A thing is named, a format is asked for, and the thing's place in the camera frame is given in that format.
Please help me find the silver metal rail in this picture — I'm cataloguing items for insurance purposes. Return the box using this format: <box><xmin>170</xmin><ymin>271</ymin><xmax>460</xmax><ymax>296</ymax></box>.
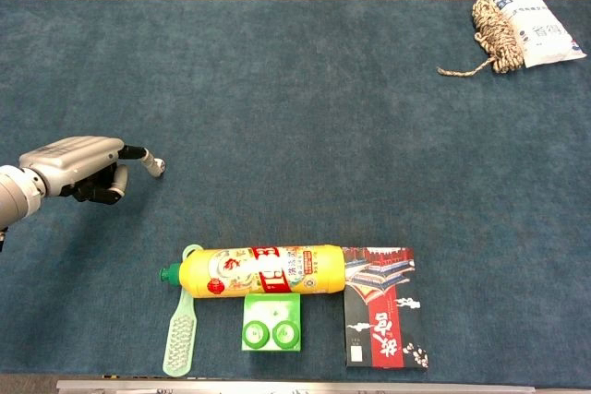
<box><xmin>55</xmin><ymin>379</ymin><xmax>537</xmax><ymax>394</ymax></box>

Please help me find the white blue snack bag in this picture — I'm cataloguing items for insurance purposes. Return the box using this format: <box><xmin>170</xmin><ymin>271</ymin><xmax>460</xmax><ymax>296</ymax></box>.
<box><xmin>483</xmin><ymin>0</ymin><xmax>588</xmax><ymax>68</ymax></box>

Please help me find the light green brush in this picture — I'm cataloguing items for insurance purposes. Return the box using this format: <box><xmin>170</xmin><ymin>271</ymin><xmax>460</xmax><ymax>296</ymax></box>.
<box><xmin>162</xmin><ymin>244</ymin><xmax>204</xmax><ymax>377</ymax></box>

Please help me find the beige braided rope bundle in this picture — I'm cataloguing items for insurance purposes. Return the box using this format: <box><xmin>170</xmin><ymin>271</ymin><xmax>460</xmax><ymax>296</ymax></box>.
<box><xmin>437</xmin><ymin>0</ymin><xmax>528</xmax><ymax>78</ymax></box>

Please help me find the green contact lens case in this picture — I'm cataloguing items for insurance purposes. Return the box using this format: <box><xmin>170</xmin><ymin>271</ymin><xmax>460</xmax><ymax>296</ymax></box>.
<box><xmin>240</xmin><ymin>293</ymin><xmax>304</xmax><ymax>352</ymax></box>

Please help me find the teal table cloth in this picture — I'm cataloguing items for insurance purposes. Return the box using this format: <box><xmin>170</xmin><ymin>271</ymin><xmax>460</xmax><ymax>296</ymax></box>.
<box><xmin>0</xmin><ymin>0</ymin><xmax>591</xmax><ymax>389</ymax></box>

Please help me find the yellow detergent bottle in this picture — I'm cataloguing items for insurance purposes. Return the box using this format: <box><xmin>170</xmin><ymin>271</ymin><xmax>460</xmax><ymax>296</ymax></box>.
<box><xmin>158</xmin><ymin>245</ymin><xmax>347</xmax><ymax>299</ymax></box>

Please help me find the black red patterned box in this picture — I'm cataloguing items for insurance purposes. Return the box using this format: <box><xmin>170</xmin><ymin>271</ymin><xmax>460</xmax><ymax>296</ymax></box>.
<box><xmin>342</xmin><ymin>245</ymin><xmax>429</xmax><ymax>370</ymax></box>

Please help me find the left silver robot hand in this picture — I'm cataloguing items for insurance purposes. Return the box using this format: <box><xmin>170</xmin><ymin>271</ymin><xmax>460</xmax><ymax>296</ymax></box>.
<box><xmin>18</xmin><ymin>136</ymin><xmax>163</xmax><ymax>206</ymax></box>

